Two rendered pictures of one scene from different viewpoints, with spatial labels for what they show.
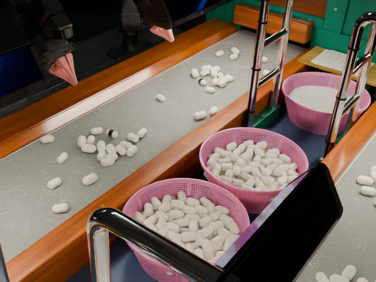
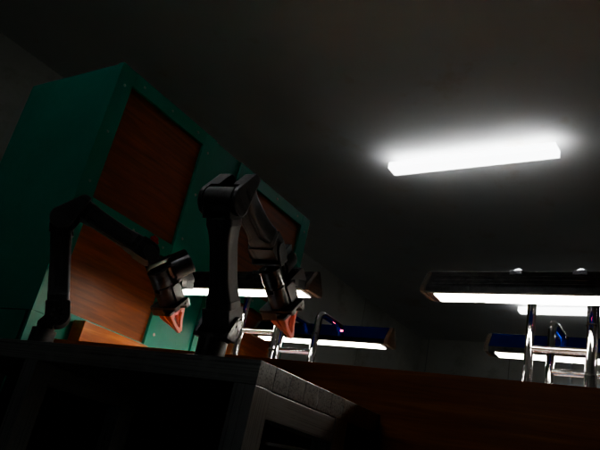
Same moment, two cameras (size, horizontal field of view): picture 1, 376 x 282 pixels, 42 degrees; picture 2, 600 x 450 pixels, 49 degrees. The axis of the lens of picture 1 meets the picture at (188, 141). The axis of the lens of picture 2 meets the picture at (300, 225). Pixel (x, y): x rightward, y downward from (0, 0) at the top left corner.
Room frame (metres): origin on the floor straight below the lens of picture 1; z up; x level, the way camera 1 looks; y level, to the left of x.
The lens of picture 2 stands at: (1.14, 1.97, 0.49)
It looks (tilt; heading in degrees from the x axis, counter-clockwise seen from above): 22 degrees up; 272
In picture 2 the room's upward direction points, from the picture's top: 13 degrees clockwise
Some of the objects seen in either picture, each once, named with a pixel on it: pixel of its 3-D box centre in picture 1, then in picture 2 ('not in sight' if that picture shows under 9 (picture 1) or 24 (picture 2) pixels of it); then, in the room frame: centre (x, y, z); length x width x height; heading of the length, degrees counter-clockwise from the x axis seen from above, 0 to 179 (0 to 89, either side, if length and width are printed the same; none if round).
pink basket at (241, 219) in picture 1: (184, 234); not in sight; (0.75, 0.00, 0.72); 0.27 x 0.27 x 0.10
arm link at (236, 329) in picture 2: not in sight; (217, 328); (1.31, 0.59, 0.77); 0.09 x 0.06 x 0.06; 157
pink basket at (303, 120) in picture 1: (322, 104); not in sight; (1.35, -0.41, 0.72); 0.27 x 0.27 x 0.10
